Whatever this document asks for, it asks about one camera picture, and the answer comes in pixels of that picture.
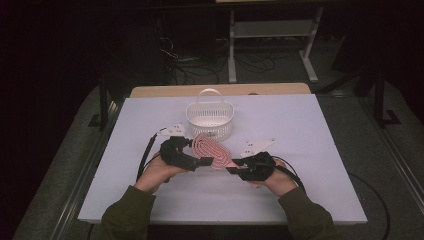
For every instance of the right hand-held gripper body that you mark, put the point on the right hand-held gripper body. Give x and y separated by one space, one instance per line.
258 166

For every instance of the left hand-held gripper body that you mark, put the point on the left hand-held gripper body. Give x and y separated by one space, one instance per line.
176 155

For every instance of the pink hairbrush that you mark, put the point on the pink hairbrush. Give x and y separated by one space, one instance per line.
213 151

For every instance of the white plastic basket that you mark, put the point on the white plastic basket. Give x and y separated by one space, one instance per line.
210 123

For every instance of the person's right hand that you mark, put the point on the person's right hand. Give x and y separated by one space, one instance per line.
280 181

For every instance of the person's left hand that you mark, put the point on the person's left hand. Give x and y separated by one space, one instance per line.
156 175

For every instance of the black metal stand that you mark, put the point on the black metal stand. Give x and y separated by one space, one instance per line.
380 100
103 103

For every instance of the white metal desk frame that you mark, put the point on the white metal desk frame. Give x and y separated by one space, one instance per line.
271 28

